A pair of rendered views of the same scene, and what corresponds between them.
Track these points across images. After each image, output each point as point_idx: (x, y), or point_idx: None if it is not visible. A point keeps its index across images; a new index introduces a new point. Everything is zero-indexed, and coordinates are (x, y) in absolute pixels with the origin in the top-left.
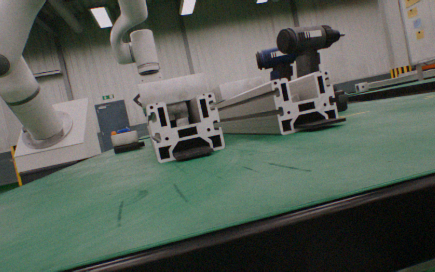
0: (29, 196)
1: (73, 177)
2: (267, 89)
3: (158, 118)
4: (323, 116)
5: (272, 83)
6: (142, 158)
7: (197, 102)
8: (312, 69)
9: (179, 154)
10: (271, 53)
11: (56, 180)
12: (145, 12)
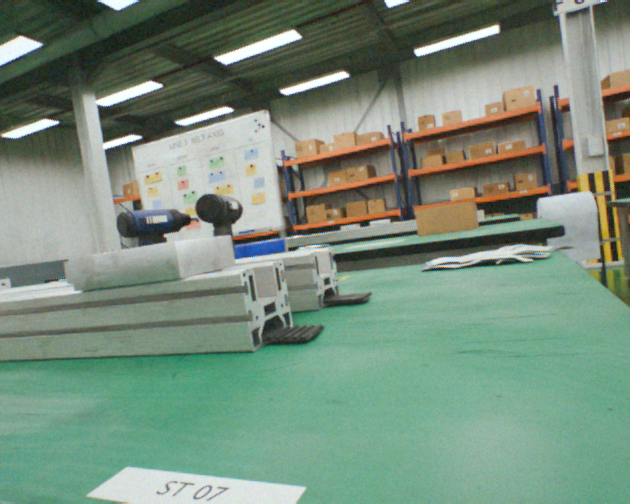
0: (191, 427)
1: (64, 409)
2: (298, 261)
3: (249, 290)
4: (331, 292)
5: (311, 255)
6: (116, 364)
7: (273, 272)
8: (232, 244)
9: (290, 335)
10: (147, 217)
11: (25, 424)
12: None
